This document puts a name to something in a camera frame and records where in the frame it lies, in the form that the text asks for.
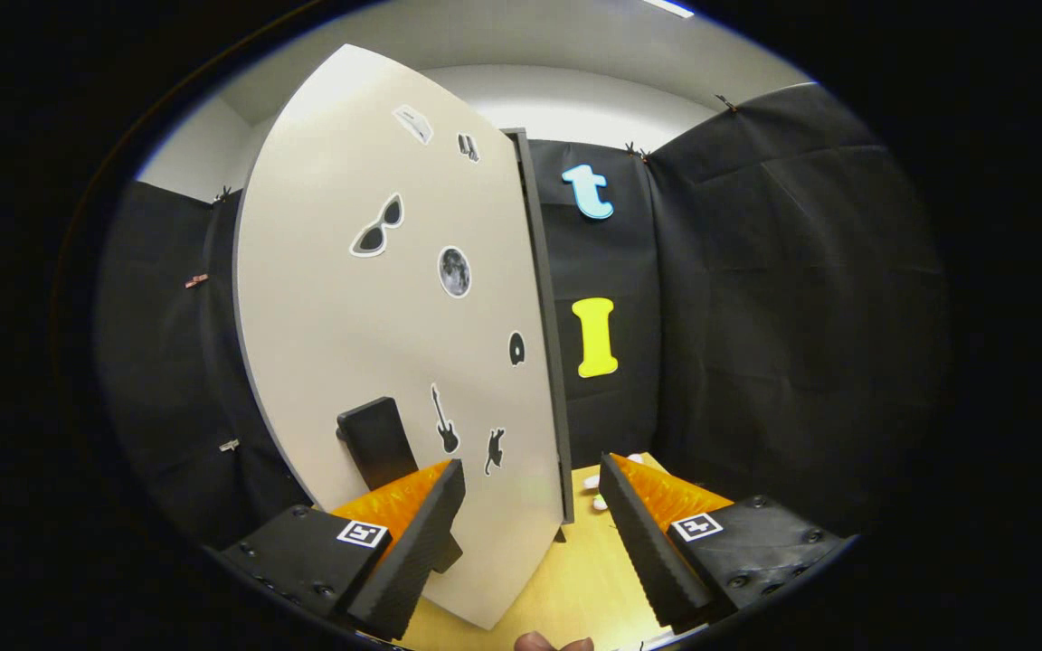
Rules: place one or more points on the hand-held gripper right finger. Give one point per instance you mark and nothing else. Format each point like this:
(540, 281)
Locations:
(648, 542)

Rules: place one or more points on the black backdrop cloth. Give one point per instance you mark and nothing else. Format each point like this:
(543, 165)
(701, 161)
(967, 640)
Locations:
(756, 316)

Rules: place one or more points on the pink clip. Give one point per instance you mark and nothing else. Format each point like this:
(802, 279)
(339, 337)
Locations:
(196, 280)

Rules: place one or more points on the dark grey cabinet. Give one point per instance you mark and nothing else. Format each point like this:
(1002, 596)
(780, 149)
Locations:
(544, 271)

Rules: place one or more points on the black cloth clamp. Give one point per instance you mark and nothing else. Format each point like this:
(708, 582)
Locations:
(726, 102)
(635, 149)
(224, 193)

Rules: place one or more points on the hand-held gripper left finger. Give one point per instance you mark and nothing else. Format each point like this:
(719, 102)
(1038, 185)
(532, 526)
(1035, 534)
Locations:
(421, 542)

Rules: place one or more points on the beige cabinet door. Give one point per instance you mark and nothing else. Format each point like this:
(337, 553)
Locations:
(322, 316)

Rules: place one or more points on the long ceiling light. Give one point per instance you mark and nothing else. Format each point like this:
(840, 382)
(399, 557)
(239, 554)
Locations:
(668, 7)

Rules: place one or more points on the pink green plush toy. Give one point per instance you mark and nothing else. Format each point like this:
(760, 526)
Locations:
(592, 482)

